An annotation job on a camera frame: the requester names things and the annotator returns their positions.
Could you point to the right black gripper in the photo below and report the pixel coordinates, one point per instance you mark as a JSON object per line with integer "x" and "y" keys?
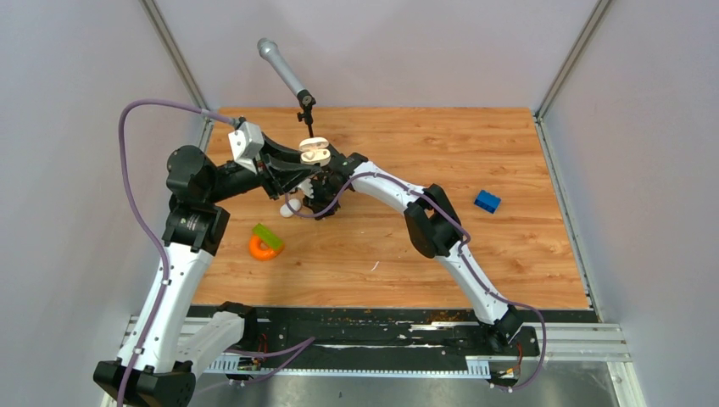
{"x": 316, "y": 204}

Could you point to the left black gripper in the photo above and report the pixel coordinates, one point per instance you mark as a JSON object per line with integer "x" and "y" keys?
{"x": 284, "y": 164}

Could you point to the small beige charging case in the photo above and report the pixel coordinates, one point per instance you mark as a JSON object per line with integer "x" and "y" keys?
{"x": 315, "y": 150}

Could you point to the white earbud charging case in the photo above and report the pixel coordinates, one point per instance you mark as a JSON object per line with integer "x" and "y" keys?
{"x": 290, "y": 208}

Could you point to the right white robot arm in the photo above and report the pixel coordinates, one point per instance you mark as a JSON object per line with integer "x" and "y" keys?
{"x": 434, "y": 229}

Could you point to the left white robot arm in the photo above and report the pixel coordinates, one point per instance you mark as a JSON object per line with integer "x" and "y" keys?
{"x": 154, "y": 367}

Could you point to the black tripod microphone stand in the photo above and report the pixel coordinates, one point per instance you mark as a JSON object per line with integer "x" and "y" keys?
{"x": 306, "y": 102}

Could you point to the green block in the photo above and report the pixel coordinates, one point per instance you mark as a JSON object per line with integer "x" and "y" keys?
{"x": 267, "y": 237}

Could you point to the grey microphone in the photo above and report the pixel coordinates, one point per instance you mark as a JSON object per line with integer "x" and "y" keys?
{"x": 269, "y": 52}

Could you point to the blue object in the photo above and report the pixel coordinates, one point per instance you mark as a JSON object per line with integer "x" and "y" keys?
{"x": 487, "y": 201}

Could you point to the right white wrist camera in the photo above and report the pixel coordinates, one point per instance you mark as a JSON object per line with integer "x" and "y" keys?
{"x": 306, "y": 188}

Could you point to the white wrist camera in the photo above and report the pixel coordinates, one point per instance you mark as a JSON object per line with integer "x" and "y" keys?
{"x": 306, "y": 188}
{"x": 246, "y": 143}

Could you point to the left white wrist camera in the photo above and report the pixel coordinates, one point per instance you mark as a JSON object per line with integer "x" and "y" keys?
{"x": 246, "y": 143}

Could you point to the orange ring toy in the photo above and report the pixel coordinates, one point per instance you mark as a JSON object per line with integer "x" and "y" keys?
{"x": 259, "y": 250}

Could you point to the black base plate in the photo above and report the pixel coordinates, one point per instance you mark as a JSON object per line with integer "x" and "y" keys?
{"x": 378, "y": 339}

